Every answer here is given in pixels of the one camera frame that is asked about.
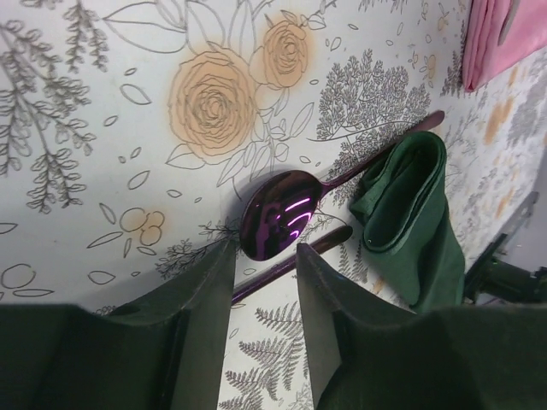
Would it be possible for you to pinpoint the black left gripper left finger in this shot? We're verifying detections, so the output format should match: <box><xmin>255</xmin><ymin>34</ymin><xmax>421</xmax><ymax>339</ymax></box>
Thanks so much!
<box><xmin>1</xmin><ymin>241</ymin><xmax>236</xmax><ymax>409</ymax></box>

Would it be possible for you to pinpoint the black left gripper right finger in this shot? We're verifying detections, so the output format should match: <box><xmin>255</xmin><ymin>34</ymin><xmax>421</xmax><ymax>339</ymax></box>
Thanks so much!
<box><xmin>297</xmin><ymin>244</ymin><xmax>546</xmax><ymax>409</ymax></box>

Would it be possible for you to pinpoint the dark green cloth napkin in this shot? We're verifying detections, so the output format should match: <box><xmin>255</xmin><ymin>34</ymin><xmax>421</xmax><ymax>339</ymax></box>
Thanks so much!
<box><xmin>350</xmin><ymin>132</ymin><xmax>465</xmax><ymax>313</ymax></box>

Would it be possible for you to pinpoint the purple spoon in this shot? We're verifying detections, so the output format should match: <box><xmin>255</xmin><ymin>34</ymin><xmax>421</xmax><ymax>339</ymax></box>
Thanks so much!
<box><xmin>240</xmin><ymin>110</ymin><xmax>445</xmax><ymax>261</ymax></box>

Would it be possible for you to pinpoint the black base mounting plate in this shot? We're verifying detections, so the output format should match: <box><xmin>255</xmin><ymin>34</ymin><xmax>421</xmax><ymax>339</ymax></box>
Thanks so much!
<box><xmin>463</xmin><ymin>191</ymin><xmax>546</xmax><ymax>304</ymax></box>

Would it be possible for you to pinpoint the pink rose placemat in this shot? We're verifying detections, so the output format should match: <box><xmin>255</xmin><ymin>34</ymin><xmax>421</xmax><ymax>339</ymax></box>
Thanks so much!
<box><xmin>462</xmin><ymin>0</ymin><xmax>546</xmax><ymax>92</ymax></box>

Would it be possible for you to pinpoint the silver fork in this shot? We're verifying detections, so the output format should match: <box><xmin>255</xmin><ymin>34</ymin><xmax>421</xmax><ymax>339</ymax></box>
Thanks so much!
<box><xmin>497</xmin><ymin>0</ymin><xmax>528</xmax><ymax>46</ymax></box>

